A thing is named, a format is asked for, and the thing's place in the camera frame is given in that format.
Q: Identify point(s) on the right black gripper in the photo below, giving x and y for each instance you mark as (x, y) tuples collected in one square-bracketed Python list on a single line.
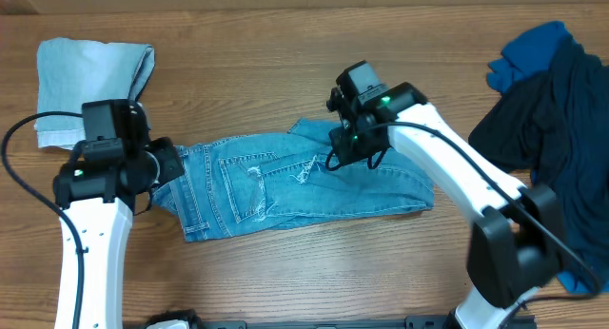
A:
[(344, 144)]

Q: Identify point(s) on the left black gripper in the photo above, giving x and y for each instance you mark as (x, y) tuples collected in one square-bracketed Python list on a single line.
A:
[(173, 166)]

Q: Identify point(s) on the blue denim jeans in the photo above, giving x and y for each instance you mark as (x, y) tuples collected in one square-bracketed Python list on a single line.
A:
[(244, 184)]

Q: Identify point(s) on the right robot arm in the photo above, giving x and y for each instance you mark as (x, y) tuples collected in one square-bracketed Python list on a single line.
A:
[(516, 231)]

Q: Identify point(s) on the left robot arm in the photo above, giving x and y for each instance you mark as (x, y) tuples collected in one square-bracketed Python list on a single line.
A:
[(96, 191)]

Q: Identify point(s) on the folded light blue jeans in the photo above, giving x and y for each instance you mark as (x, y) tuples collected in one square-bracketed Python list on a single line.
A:
[(74, 72)]

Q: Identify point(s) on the black garment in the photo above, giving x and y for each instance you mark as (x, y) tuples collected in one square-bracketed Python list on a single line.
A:
[(524, 130)]

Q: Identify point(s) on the dark blue garment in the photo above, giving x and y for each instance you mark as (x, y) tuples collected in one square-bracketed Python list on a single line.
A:
[(580, 87)]

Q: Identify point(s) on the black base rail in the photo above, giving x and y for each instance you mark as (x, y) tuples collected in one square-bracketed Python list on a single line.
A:
[(188, 319)]

